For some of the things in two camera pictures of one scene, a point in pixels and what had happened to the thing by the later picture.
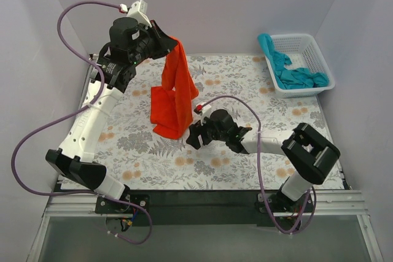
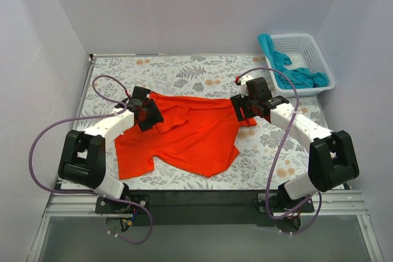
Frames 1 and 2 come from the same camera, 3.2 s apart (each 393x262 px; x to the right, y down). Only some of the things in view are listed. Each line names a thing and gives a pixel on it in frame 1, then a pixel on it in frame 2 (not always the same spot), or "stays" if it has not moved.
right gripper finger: [196, 130] -> [240, 105]
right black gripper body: [200, 133] -> [238, 107]
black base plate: [202, 208] stays
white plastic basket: [303, 51] stays
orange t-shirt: [171, 106] -> [196, 135]
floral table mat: [131, 152] stays
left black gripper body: [158, 42] -> [152, 115]
